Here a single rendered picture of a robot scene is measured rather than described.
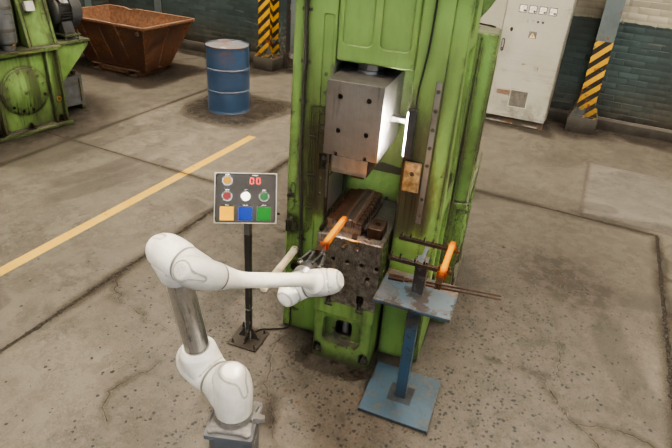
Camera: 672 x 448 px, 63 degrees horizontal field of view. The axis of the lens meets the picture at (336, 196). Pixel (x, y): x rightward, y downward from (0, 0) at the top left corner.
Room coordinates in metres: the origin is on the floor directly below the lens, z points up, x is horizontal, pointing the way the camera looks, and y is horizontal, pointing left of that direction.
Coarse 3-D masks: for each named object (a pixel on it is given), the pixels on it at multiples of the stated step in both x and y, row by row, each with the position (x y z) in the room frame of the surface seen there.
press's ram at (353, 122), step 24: (384, 72) 2.87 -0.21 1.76; (336, 96) 2.65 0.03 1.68; (360, 96) 2.61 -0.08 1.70; (384, 96) 2.58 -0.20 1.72; (336, 120) 2.65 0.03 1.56; (360, 120) 2.61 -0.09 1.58; (384, 120) 2.63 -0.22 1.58; (336, 144) 2.64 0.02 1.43; (360, 144) 2.61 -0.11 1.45; (384, 144) 2.69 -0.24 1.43
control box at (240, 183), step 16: (224, 176) 2.67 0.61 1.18; (240, 176) 2.68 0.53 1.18; (256, 176) 2.70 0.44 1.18; (272, 176) 2.71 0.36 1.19; (224, 192) 2.63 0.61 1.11; (240, 192) 2.64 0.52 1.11; (256, 192) 2.65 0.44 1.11; (272, 192) 2.66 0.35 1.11; (256, 208) 2.61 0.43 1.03; (272, 208) 2.62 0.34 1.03
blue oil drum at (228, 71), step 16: (208, 48) 7.05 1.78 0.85; (224, 48) 7.01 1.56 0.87; (240, 48) 7.04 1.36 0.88; (208, 64) 7.07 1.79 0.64; (224, 64) 6.96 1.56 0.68; (240, 64) 7.05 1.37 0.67; (208, 80) 7.09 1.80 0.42; (224, 80) 6.96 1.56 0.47; (240, 80) 7.04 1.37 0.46; (208, 96) 7.11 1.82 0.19; (224, 96) 6.96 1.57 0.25; (240, 96) 7.04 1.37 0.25; (224, 112) 6.96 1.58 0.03; (240, 112) 7.04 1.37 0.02
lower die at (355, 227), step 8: (352, 192) 2.99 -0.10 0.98; (360, 192) 2.98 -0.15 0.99; (376, 192) 2.99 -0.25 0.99; (344, 200) 2.88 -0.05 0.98; (352, 200) 2.87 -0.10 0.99; (368, 200) 2.88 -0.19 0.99; (376, 200) 2.88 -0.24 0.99; (336, 208) 2.77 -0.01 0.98; (344, 208) 2.76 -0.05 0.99; (352, 208) 2.75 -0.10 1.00; (360, 208) 2.76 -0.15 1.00; (368, 208) 2.78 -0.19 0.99; (336, 216) 2.66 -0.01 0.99; (360, 216) 2.68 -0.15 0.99; (368, 216) 2.72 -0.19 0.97; (328, 224) 2.65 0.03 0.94; (344, 224) 2.62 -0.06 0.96; (352, 224) 2.61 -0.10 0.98; (360, 224) 2.59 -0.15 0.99; (352, 232) 2.60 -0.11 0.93; (360, 232) 2.59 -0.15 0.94
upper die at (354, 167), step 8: (336, 152) 2.69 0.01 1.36; (336, 160) 2.64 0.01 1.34; (344, 160) 2.63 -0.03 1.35; (352, 160) 2.62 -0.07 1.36; (360, 160) 2.60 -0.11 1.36; (336, 168) 2.64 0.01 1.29; (344, 168) 2.63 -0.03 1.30; (352, 168) 2.61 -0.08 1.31; (360, 168) 2.60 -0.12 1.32; (368, 168) 2.62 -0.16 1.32; (360, 176) 2.60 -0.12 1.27
